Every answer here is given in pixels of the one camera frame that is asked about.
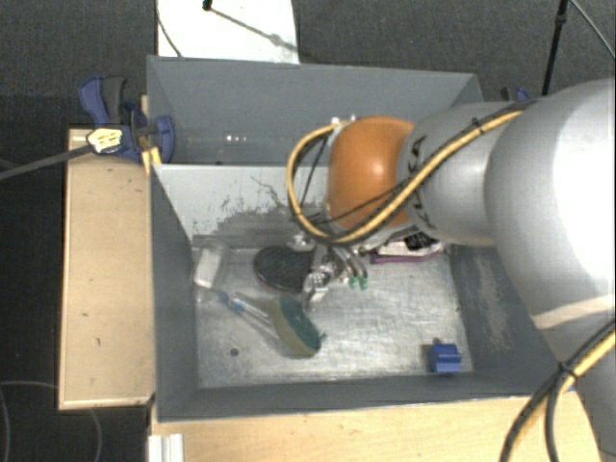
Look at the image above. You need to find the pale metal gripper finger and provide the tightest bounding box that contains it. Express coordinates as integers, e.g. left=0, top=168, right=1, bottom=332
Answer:
left=311, top=268, right=335, bottom=302
left=300, top=277, right=320, bottom=314

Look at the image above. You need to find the green and tan round sponge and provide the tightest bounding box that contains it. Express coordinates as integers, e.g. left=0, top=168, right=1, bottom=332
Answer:
left=266, top=295, right=327, bottom=360

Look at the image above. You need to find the black round disc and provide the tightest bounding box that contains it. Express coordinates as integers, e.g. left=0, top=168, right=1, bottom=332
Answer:
left=252, top=244, right=315, bottom=293

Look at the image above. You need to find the clear blue toothbrush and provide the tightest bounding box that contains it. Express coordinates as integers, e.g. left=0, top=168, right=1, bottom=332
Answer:
left=211, top=288, right=281, bottom=342

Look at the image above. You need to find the grey metal bin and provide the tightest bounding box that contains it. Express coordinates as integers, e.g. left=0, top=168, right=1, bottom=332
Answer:
left=145, top=55, right=562, bottom=424

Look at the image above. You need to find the blue block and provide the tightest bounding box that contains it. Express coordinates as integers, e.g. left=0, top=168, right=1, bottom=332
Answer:
left=422, top=338, right=463, bottom=374

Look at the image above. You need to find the pale wood board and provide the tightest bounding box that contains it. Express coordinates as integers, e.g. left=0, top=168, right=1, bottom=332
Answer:
left=58, top=127, right=158, bottom=412

